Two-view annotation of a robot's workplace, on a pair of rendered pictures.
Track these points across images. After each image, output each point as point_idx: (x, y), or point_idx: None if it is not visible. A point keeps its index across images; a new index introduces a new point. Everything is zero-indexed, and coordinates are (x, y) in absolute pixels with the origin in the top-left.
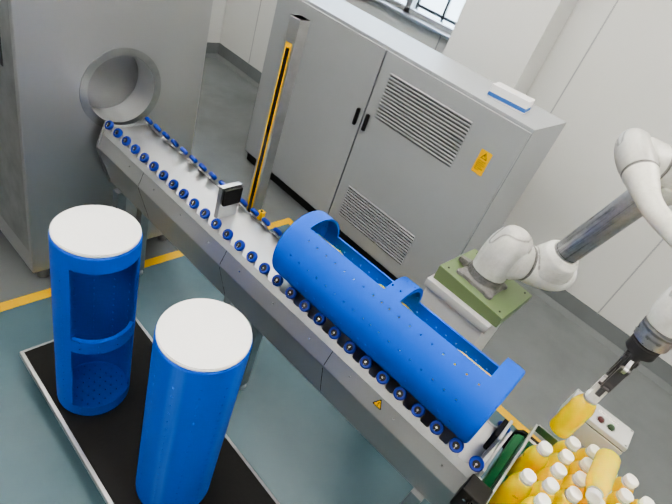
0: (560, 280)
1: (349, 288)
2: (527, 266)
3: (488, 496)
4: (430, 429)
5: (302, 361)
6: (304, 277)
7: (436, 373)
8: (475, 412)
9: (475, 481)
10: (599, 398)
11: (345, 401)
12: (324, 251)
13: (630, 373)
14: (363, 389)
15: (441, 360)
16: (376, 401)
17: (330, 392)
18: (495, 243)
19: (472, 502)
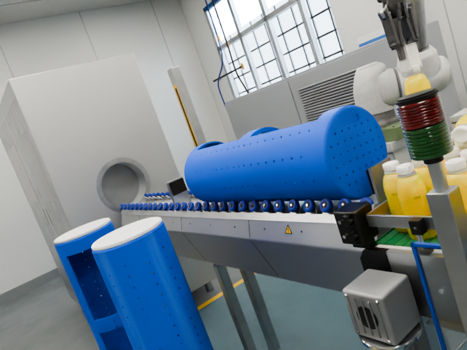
0: (429, 70)
1: (220, 157)
2: (391, 80)
3: (361, 205)
4: (321, 210)
5: (250, 257)
6: (201, 178)
7: (281, 152)
8: (315, 151)
9: (348, 205)
10: (408, 61)
11: (283, 259)
12: (204, 153)
13: (386, 10)
14: (276, 229)
15: (281, 141)
16: (286, 229)
17: (277, 265)
18: (354, 85)
19: (342, 216)
